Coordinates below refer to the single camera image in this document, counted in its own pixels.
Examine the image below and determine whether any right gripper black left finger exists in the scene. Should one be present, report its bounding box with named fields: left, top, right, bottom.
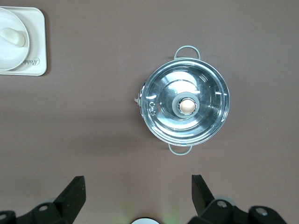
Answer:
left=0, top=176, right=86, bottom=224

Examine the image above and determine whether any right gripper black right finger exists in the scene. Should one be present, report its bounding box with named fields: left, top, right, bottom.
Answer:
left=188, top=174, right=289, bottom=224

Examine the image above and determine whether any cream round plate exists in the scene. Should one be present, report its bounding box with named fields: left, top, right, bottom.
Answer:
left=0, top=7, right=31, bottom=71

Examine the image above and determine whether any white steamed bun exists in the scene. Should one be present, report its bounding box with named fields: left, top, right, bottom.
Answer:
left=0, top=27, right=26, bottom=47

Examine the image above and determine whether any brown table cover cloth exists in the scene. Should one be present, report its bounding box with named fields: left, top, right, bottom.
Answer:
left=0, top=0, right=299, bottom=224

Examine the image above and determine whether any glass lid with gold knob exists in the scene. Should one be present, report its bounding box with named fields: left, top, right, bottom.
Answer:
left=141, top=57, right=231, bottom=147

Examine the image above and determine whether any cream rabbit print tray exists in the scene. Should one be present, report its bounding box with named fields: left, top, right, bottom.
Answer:
left=0, top=6, right=48, bottom=77

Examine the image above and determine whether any steel pot with grey handles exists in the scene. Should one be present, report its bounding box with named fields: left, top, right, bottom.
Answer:
left=133, top=45, right=231, bottom=156

